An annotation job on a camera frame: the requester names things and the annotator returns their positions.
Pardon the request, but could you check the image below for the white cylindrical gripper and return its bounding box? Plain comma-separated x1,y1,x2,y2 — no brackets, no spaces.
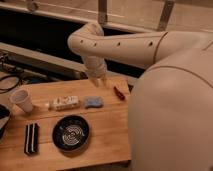
82,56,108,87

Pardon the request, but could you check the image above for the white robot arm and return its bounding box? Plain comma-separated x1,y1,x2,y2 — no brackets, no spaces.
68,23,213,171

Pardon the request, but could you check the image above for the blue sponge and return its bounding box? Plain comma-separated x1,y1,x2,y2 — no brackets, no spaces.
84,97,103,108

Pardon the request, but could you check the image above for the white labelled bottle lying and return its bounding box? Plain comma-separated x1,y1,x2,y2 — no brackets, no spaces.
45,96,80,111

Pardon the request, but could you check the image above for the black bowl with strainer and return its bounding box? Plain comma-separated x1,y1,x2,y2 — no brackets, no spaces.
52,115,90,152

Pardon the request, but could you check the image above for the white plastic cup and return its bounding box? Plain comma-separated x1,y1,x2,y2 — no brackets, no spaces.
10,89,33,113

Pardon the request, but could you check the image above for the black white striped cloth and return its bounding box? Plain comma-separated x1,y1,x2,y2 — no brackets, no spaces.
24,123,39,155

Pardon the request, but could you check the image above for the dark object at left edge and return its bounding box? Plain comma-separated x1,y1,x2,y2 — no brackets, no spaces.
0,104,10,139

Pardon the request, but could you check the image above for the red handled tool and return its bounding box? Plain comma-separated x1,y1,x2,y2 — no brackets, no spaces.
114,86,125,101

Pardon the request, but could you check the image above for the metal railing frame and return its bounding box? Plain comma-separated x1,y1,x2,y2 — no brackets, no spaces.
0,0,213,33

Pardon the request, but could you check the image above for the black cable loop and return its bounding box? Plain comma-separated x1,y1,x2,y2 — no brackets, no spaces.
0,74,23,94

